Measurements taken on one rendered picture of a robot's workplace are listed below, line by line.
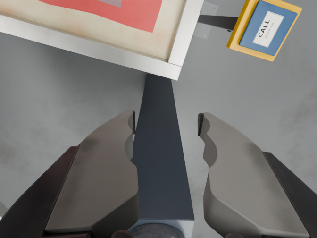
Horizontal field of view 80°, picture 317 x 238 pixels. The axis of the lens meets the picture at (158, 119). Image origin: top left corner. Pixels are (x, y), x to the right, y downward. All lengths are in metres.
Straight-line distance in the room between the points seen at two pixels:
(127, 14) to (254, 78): 1.34
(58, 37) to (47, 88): 1.30
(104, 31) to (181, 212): 0.48
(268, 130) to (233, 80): 0.62
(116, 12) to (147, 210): 0.48
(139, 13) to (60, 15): 0.19
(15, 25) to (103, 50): 0.20
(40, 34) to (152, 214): 0.50
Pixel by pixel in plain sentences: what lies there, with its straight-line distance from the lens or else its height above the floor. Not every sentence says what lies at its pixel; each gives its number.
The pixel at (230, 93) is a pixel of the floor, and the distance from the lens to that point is 1.69.
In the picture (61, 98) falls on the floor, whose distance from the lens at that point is 1.80.
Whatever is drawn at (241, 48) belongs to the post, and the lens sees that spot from 0.57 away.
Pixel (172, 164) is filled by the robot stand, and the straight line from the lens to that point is 0.62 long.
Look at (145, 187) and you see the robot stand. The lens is 0.56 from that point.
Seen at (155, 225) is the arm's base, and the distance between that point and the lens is 0.51.
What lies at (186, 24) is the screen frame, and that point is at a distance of 0.49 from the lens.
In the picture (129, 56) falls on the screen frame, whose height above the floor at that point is 0.99.
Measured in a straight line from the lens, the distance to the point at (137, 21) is 0.52.
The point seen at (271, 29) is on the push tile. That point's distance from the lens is 0.57.
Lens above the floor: 1.47
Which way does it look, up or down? 61 degrees down
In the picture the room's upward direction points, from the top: 179 degrees counter-clockwise
